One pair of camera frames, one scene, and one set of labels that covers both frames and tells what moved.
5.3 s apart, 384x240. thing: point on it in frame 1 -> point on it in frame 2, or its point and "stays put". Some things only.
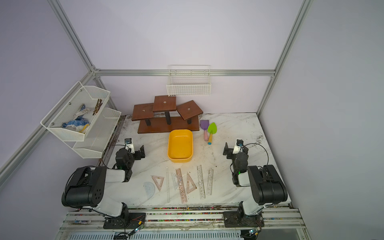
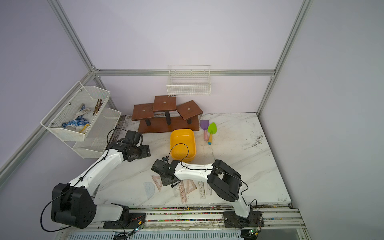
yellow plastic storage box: x=180 y=145 stays put
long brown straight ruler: x=182 y=191 stays put
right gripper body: x=229 y=153 -> x=166 y=181
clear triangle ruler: x=189 y=179 stays put
